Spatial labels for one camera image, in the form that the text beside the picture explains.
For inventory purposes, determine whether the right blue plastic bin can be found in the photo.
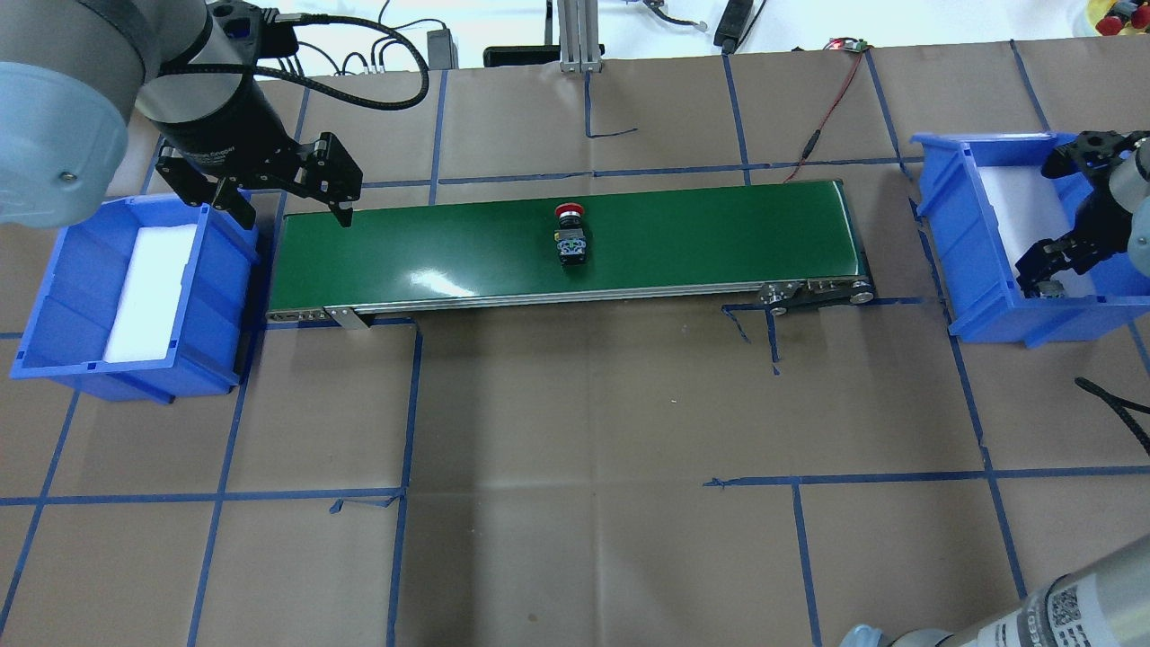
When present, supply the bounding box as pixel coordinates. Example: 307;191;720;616
913;130;1147;348

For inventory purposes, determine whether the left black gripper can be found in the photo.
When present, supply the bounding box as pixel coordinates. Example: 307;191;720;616
136;74;363;230

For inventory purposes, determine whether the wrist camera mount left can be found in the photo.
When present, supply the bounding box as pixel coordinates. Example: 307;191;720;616
207;1;299;63

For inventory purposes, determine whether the aluminium frame post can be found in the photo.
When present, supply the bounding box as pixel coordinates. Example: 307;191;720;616
553;0;603;74

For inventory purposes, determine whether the red black wire pair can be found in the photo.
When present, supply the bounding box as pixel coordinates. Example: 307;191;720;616
783;40;871;185

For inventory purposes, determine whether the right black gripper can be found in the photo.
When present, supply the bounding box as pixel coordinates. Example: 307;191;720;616
1015;130;1147;292

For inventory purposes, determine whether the left blue plastic bin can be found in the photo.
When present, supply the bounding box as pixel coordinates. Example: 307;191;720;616
12;195;260;405

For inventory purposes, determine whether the red push button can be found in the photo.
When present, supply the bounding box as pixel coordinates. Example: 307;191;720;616
553;202;590;267

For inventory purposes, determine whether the blue plastic bin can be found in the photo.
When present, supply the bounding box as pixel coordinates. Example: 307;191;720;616
12;195;260;405
913;130;1147;348

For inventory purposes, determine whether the white foam pad left bin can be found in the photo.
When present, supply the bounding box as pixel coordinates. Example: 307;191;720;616
102;224;197;363

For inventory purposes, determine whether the green conveyor belt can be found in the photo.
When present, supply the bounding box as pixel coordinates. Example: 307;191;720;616
267;182;877;326

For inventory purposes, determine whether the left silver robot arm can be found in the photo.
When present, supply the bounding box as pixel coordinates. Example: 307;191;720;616
3;1;362;229

